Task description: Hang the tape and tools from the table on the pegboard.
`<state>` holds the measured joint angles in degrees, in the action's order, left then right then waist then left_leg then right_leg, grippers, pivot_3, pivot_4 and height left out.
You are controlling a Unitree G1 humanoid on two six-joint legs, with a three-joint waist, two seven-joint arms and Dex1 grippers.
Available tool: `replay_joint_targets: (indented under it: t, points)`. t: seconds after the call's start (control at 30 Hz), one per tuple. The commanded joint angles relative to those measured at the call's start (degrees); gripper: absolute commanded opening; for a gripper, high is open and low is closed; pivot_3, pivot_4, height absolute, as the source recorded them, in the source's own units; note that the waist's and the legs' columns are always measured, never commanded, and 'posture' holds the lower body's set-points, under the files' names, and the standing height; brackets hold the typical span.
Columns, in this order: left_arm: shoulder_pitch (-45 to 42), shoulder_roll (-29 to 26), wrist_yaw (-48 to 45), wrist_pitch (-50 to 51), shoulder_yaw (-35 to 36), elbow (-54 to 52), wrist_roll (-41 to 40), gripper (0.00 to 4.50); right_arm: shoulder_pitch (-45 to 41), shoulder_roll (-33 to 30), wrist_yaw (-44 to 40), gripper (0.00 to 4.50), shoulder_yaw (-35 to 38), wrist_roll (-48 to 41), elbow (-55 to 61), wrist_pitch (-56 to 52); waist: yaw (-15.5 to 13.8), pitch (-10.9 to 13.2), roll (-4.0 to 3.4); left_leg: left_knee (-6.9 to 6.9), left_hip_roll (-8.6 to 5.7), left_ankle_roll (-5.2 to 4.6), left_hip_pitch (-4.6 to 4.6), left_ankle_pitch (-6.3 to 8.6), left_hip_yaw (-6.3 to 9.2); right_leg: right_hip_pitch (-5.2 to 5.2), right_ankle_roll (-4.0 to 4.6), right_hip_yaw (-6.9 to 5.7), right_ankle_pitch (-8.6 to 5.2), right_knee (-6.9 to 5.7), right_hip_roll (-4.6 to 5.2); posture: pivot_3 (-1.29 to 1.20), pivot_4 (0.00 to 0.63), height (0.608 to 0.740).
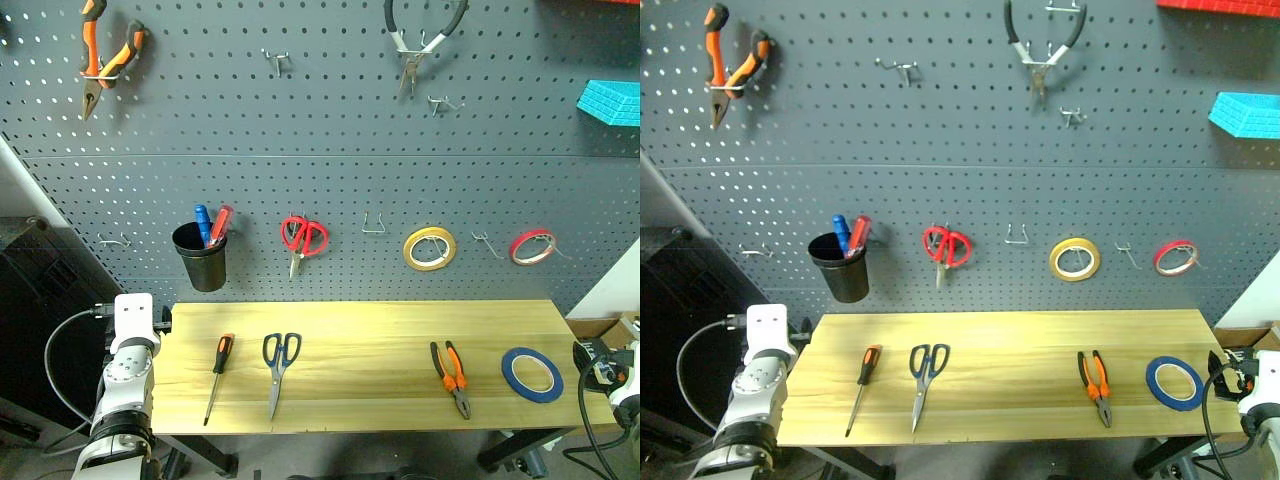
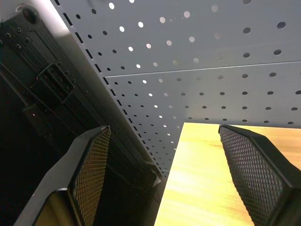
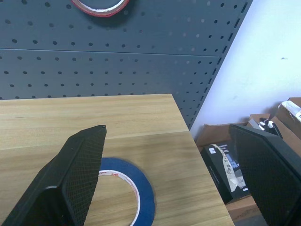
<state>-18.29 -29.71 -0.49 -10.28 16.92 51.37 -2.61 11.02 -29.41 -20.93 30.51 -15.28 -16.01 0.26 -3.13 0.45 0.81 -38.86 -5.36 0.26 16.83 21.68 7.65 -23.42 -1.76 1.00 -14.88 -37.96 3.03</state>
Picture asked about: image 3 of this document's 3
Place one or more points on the brown cardboard box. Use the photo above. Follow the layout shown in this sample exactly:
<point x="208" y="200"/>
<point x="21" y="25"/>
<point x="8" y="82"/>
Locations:
<point x="237" y="202"/>

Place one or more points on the grey pegboard panel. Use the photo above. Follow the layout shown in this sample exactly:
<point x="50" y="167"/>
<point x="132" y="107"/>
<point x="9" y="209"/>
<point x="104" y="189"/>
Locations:
<point x="113" y="49"/>

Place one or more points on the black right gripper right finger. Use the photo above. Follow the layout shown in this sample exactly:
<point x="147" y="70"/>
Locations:
<point x="270" y="174"/>

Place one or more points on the open cardboard box with parts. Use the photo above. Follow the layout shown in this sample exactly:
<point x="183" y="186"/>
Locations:
<point x="282" y="120"/>

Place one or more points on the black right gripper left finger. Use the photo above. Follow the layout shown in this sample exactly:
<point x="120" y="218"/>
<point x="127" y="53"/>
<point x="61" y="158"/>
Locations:
<point x="63" y="179"/>

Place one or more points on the black product box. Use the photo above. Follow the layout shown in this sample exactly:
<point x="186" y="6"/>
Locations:
<point x="221" y="169"/>

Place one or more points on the red tape roll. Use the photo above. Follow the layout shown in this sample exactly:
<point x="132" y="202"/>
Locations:
<point x="101" y="7"/>

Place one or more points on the blue tape roll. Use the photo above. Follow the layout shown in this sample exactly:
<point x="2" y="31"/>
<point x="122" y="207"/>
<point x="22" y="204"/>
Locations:
<point x="143" y="186"/>

